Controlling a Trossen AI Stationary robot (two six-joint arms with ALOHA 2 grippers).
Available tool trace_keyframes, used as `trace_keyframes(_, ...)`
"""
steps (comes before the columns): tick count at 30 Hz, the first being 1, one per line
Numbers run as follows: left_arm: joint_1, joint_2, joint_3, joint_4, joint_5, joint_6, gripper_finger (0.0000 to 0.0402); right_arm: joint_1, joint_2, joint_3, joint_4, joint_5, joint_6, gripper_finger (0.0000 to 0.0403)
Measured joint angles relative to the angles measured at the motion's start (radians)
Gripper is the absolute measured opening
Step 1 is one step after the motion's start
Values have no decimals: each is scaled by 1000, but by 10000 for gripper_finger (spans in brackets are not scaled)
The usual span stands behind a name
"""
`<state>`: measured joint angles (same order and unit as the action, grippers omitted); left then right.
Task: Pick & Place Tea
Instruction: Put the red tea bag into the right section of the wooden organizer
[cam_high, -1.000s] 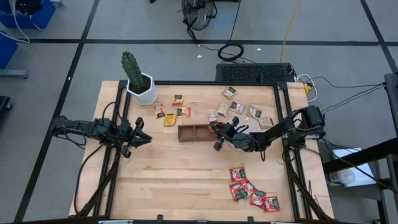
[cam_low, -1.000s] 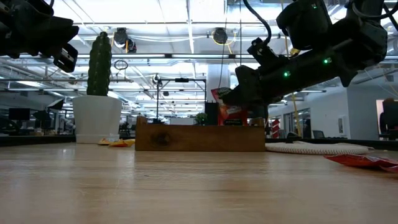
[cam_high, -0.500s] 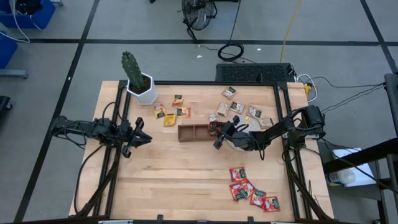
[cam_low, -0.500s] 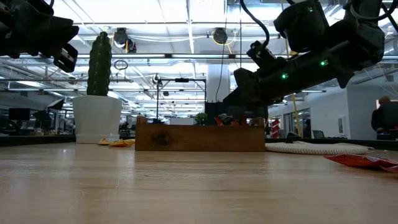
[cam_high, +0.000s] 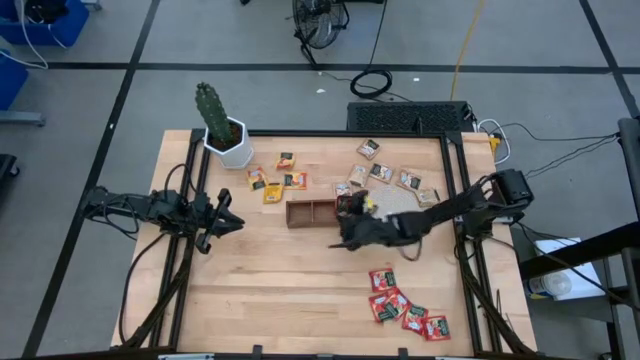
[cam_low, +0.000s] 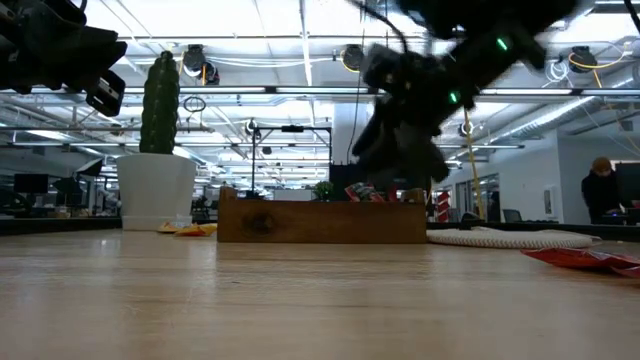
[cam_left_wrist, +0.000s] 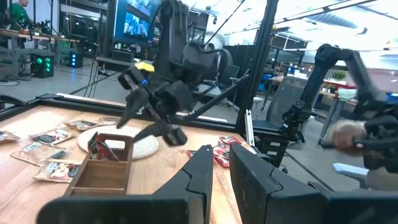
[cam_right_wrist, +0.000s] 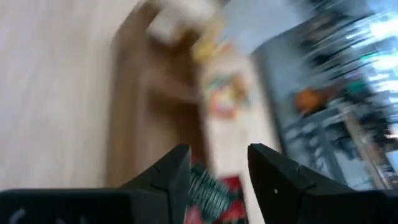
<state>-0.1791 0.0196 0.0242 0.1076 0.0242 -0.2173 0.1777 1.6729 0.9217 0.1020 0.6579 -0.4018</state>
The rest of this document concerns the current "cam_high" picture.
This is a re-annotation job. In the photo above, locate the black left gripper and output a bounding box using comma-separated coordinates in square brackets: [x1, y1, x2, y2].
[192, 188, 246, 255]

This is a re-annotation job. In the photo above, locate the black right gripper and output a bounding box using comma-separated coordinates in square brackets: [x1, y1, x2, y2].
[328, 191, 404, 250]

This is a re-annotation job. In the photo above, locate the brown wooden compartment tray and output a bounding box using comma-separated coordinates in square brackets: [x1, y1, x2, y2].
[285, 198, 342, 230]

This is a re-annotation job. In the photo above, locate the yellow lemon tea bag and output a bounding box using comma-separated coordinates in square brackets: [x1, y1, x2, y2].
[262, 183, 284, 205]

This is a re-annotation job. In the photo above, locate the round woven beige placemat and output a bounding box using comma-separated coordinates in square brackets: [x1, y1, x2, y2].
[367, 185, 425, 222]

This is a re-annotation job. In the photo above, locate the white hexagonal plant pot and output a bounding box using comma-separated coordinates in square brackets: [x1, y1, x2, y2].
[203, 116, 255, 170]

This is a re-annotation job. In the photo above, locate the black perforated computer case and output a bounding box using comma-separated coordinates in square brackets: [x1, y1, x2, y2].
[346, 100, 476, 134]

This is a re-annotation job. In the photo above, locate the green cactus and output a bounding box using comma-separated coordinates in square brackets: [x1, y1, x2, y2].
[194, 82, 235, 146]

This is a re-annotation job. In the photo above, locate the black floor fan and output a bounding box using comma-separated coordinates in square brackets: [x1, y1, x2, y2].
[291, 0, 350, 69]

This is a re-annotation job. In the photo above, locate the white plastic bottle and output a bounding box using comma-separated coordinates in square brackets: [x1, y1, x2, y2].
[523, 271, 572, 300]

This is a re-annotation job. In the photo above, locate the black metal stand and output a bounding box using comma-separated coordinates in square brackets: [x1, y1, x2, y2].
[518, 117, 640, 360]

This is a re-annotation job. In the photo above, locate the black caster base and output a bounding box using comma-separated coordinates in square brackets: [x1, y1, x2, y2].
[0, 153, 21, 197]

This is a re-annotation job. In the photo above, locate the grey metal base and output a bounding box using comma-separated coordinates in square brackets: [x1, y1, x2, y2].
[0, 110, 46, 127]

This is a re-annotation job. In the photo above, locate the white cardboard box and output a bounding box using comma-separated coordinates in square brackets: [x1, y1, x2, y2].
[533, 237, 606, 301]

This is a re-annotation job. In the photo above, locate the blue plastic bin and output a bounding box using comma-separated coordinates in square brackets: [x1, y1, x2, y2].
[0, 49, 30, 112]
[0, 0, 91, 47]

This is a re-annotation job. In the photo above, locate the black equipment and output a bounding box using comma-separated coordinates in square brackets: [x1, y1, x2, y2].
[24, 0, 69, 24]

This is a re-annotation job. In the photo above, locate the black aluminium table frame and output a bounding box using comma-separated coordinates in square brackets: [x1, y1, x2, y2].
[119, 128, 539, 360]

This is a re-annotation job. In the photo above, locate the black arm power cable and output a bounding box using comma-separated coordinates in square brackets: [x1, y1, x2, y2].
[118, 232, 169, 346]

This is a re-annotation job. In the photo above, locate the coiled black cable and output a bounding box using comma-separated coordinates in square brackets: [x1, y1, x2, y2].
[349, 68, 394, 100]

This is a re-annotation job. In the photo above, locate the yellow floor cable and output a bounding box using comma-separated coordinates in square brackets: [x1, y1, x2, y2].
[449, 0, 487, 101]

